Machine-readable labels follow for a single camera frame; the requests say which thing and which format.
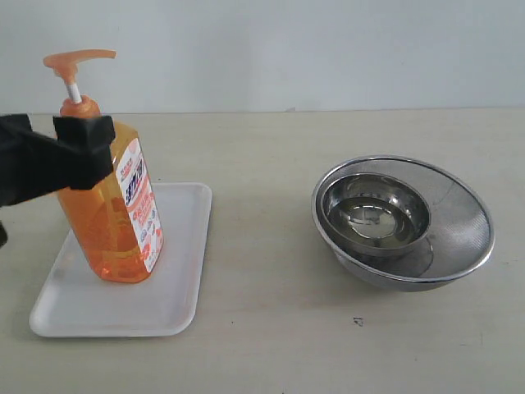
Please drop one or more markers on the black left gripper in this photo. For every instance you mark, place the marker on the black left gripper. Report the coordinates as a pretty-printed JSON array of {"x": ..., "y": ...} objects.
[{"x": 34, "y": 165}]

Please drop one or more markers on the orange dish soap pump bottle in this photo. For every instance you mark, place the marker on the orange dish soap pump bottle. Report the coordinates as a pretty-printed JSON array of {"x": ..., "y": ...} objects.
[{"x": 116, "y": 222}]

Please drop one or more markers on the small stainless steel bowl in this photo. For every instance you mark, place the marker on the small stainless steel bowl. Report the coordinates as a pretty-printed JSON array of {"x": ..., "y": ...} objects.
[{"x": 373, "y": 214}]

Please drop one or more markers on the white rectangular plastic tray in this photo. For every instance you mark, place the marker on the white rectangular plastic tray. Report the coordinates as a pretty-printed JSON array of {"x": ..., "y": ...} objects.
[{"x": 74, "y": 302}]

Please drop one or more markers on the steel mesh strainer basket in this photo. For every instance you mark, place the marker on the steel mesh strainer basket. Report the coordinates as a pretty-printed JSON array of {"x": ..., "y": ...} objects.
[{"x": 460, "y": 239}]

